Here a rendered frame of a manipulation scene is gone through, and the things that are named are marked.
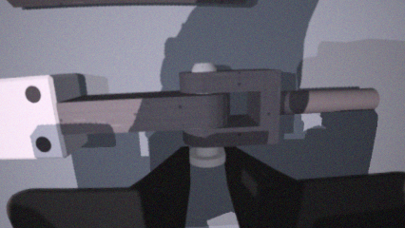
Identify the grey flat bar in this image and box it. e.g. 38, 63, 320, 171
56, 90, 230, 135

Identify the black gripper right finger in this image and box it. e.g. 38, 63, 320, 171
224, 146, 405, 228

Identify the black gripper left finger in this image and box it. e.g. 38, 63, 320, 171
7, 146, 190, 228

